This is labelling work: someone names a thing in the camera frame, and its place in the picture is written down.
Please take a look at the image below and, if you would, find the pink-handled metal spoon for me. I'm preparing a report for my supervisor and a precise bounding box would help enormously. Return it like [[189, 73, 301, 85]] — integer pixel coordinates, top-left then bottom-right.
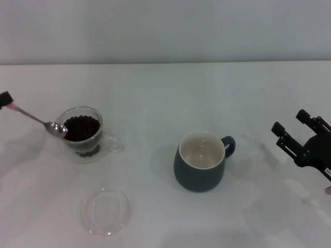
[[7, 101, 68, 139]]

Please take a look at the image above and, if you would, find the coffee beans pile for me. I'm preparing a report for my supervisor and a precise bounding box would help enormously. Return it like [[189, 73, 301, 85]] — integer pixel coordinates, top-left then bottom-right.
[[62, 115, 101, 143]]

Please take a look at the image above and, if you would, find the clear glass saucer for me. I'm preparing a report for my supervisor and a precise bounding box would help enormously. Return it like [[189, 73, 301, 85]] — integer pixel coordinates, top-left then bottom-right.
[[82, 188, 132, 238]]

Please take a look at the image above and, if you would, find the dark green ceramic mug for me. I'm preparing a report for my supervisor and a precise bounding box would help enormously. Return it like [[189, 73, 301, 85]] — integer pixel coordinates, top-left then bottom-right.
[[173, 131, 236, 193]]

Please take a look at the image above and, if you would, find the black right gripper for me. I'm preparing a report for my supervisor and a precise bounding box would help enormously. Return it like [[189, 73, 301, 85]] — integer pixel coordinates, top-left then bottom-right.
[[271, 109, 331, 181]]

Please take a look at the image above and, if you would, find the double-wall glass cup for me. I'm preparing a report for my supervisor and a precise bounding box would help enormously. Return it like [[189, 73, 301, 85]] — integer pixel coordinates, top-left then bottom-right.
[[55, 105, 124, 164]]

